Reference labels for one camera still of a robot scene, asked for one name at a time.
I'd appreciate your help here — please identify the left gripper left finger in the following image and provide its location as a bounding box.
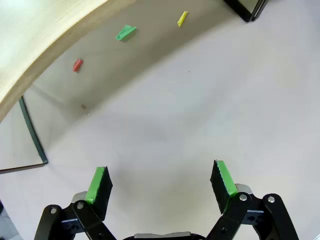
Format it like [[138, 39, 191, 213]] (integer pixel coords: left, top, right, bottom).
[[33, 164, 118, 240]]

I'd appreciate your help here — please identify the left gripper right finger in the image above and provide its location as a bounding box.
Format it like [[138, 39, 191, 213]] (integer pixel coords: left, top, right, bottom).
[[206, 159, 300, 240]]

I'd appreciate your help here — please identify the red paper scrap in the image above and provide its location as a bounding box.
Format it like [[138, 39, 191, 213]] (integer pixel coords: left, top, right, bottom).
[[72, 58, 84, 73]]

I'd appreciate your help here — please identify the green paper scrap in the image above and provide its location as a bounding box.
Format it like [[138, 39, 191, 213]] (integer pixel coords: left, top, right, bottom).
[[114, 24, 137, 42]]

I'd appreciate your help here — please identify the yellow paper scrap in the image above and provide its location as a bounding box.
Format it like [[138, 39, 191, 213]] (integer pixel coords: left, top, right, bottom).
[[176, 10, 189, 28]]

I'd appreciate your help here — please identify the wooden shelf unit black frame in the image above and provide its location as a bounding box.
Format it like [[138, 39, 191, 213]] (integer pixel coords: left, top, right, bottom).
[[0, 0, 254, 174], [252, 0, 268, 21]]

